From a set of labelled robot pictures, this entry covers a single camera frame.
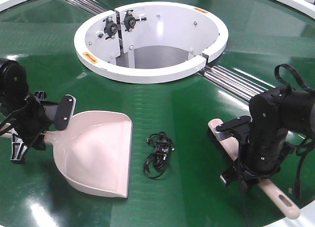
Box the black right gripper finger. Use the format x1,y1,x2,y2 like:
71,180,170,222
220,160,243,187
214,116,251,140

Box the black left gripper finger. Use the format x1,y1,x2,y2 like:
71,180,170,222
10,130,30,164
40,95,76,130

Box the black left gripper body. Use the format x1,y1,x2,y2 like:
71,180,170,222
9,90,52,150

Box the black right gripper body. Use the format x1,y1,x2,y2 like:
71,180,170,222
240,129,292,188

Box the pink plastic dustpan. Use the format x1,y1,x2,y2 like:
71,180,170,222
0,110,133,199

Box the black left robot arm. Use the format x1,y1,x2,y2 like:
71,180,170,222
0,58,76,164

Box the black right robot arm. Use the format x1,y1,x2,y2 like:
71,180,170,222
215,86,315,186

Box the steel rollers right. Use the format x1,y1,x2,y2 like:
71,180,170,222
198,65,275,102

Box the steel rollers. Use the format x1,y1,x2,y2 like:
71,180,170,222
65,0,107,15
198,65,275,102

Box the steel rollers top left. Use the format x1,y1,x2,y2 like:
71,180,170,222
65,0,107,15

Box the white outer rim right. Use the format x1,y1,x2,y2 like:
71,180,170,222
246,0,315,21

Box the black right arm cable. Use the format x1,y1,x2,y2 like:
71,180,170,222
237,63,315,227

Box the left black bearing mount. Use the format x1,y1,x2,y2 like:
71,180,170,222
103,17,118,40

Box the black bearing mount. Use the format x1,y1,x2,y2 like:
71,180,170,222
103,17,118,40
123,10,147,32

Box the right black bearing mount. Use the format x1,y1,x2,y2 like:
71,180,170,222
123,10,147,32

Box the white central ring housing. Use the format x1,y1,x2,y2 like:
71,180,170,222
74,1,228,84

